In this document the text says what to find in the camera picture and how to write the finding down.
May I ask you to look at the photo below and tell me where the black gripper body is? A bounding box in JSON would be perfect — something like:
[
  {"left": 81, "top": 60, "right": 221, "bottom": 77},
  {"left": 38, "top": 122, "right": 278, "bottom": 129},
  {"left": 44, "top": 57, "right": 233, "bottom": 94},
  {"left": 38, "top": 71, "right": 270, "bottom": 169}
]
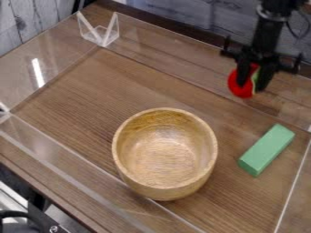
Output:
[{"left": 220, "top": 36, "right": 304, "bottom": 74}]

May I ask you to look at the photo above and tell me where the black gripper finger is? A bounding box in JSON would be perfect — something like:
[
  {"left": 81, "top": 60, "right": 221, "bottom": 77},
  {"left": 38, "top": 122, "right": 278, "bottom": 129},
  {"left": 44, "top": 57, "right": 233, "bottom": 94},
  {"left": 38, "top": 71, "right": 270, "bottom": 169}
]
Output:
[
  {"left": 254, "top": 63, "right": 277, "bottom": 92},
  {"left": 236, "top": 54, "right": 249, "bottom": 86}
]

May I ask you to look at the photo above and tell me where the red plush strawberry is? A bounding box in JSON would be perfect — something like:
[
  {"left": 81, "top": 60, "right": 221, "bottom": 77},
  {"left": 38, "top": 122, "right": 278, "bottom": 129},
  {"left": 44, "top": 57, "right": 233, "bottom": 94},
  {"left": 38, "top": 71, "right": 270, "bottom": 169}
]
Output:
[{"left": 226, "top": 64, "right": 260, "bottom": 98}]

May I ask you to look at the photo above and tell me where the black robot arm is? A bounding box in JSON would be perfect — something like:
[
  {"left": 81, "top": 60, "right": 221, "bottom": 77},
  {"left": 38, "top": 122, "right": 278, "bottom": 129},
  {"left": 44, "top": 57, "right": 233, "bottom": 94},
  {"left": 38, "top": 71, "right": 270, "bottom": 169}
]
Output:
[{"left": 220, "top": 0, "right": 306, "bottom": 98}]

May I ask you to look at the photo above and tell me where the green rectangular block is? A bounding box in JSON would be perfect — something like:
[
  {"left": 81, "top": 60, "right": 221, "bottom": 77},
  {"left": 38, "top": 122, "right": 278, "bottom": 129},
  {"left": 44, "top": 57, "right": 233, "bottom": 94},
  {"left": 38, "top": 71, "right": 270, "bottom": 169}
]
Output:
[{"left": 237, "top": 124, "right": 294, "bottom": 177}]

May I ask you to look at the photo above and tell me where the wooden bowl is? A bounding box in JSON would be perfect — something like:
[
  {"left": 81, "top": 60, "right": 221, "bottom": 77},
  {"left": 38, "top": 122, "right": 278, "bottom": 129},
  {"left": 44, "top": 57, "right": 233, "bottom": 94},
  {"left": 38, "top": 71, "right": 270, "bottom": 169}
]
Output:
[{"left": 112, "top": 107, "right": 218, "bottom": 201}]

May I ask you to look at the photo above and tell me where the clear acrylic corner bracket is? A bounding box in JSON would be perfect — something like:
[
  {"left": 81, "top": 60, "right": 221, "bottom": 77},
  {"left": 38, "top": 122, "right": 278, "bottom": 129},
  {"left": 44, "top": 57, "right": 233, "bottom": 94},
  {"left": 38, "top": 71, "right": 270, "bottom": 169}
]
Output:
[{"left": 76, "top": 12, "right": 120, "bottom": 47}]

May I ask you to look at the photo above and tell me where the clear acrylic enclosure wall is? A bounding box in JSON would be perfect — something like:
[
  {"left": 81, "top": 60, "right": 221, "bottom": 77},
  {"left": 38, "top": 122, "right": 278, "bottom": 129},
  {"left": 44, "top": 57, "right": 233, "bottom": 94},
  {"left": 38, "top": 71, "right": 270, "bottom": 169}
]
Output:
[{"left": 0, "top": 15, "right": 311, "bottom": 233}]

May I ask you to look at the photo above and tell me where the black clamp with cable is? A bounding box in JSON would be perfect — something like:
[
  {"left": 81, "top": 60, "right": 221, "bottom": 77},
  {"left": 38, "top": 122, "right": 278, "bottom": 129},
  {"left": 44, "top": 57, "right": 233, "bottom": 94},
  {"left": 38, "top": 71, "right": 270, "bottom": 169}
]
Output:
[{"left": 0, "top": 199, "right": 65, "bottom": 233}]

